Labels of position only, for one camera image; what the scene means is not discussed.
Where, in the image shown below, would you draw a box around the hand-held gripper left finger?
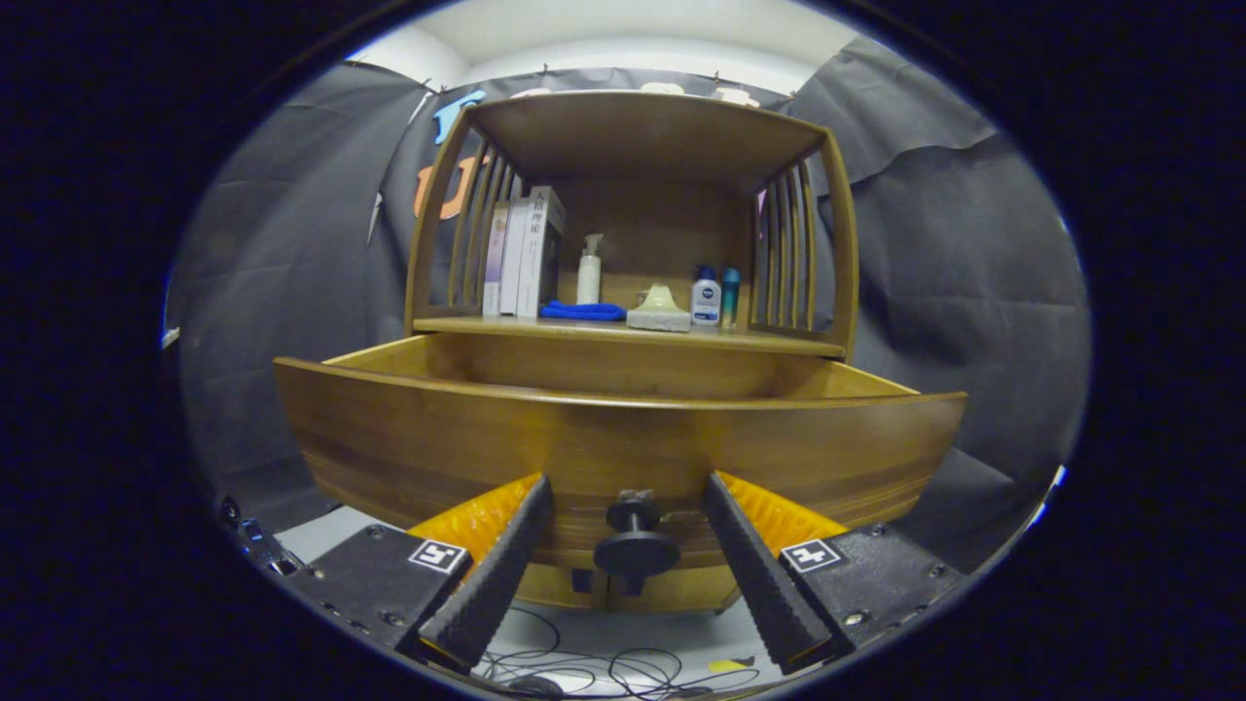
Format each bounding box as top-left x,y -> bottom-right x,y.
282,472 -> 556,673

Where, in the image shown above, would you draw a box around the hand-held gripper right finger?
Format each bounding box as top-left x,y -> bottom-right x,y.
703,470 -> 967,676

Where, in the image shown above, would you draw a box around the wooden cabinet door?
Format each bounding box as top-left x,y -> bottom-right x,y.
610,563 -> 749,614
514,563 -> 611,612

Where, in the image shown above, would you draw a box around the wooden countertop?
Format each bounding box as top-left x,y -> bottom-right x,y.
413,314 -> 848,359

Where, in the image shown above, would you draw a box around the wooden cabinet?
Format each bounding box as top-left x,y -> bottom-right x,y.
404,91 -> 862,616

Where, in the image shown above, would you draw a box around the dark floor device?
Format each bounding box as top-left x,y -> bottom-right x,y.
219,497 -> 305,577

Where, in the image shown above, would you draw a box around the blue folded cloth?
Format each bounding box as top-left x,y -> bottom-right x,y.
539,300 -> 628,322

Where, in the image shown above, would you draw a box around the white lotion bottle blue cap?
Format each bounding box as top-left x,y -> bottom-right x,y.
690,265 -> 722,327

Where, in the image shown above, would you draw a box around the white pump bottle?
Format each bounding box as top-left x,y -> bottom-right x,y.
576,234 -> 605,306

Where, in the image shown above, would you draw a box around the thin white book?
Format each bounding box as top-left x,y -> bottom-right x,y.
498,198 -> 531,316

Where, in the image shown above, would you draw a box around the thick white book dark cover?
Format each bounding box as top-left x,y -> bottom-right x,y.
517,186 -> 567,318

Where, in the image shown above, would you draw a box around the black floor cables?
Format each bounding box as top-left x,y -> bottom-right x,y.
475,604 -> 770,700

